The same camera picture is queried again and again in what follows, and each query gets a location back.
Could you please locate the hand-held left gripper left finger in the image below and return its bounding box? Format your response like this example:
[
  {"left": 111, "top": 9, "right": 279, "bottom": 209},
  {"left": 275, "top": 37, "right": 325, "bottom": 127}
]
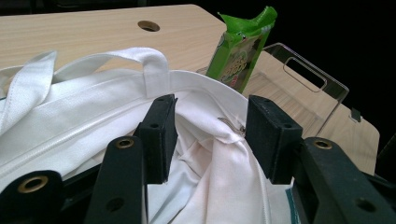
[{"left": 83, "top": 93, "right": 179, "bottom": 224}]

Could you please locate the small metal clip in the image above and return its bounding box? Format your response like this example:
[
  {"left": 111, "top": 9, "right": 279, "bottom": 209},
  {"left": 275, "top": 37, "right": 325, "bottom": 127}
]
[{"left": 349, "top": 106, "right": 362, "bottom": 123}]

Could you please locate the green seaweed snack packet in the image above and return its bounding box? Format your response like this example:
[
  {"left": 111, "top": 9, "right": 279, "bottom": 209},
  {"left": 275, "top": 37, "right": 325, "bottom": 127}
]
[{"left": 205, "top": 5, "right": 278, "bottom": 94}]

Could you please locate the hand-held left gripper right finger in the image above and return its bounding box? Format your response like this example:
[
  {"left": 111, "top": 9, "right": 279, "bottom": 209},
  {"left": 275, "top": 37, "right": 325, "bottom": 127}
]
[{"left": 246, "top": 94, "right": 396, "bottom": 224}]

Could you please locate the clear acrylic tray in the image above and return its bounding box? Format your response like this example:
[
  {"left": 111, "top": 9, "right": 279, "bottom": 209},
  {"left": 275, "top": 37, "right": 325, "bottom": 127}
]
[{"left": 195, "top": 42, "right": 350, "bottom": 139}]

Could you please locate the white canvas tote bag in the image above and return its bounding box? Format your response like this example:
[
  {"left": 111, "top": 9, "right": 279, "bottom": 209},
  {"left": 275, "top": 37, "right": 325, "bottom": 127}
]
[{"left": 0, "top": 47, "right": 302, "bottom": 224}]

